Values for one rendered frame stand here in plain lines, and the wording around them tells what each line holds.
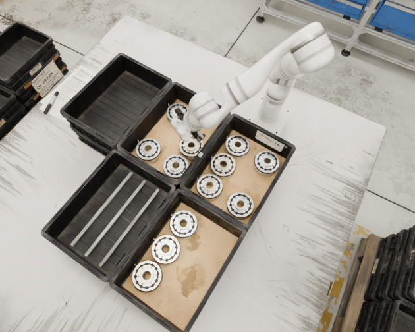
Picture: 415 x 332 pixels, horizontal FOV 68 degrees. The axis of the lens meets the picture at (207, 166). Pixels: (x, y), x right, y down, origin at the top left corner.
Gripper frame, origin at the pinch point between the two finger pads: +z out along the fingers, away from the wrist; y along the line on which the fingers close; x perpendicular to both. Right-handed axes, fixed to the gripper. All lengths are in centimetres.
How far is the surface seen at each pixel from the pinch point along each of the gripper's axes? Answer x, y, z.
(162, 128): 4.8, 5.9, 19.9
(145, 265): 43, -30, -5
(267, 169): -16.1, -33.2, -0.4
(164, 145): 9.0, -0.4, 16.4
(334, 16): -175, 2, 96
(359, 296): -29, -133, 33
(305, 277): -1, -76, -5
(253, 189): -6.8, -36.1, 0.6
